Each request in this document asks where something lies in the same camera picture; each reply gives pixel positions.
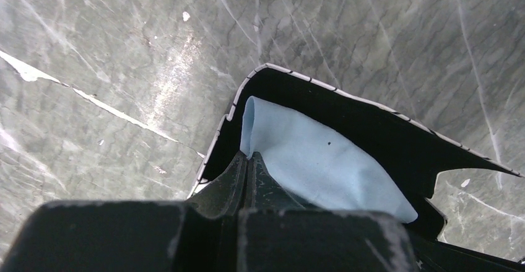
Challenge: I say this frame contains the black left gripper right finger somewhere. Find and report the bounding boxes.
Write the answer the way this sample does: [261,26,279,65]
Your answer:
[236,153,418,271]

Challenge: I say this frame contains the light blue cleaning cloth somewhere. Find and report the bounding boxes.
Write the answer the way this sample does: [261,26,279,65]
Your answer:
[240,96,418,223]

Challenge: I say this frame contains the white geometric glasses case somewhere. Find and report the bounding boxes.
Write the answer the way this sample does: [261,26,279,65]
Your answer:
[190,64,524,271]

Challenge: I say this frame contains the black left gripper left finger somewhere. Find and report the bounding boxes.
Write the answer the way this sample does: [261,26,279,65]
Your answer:
[1,153,248,271]

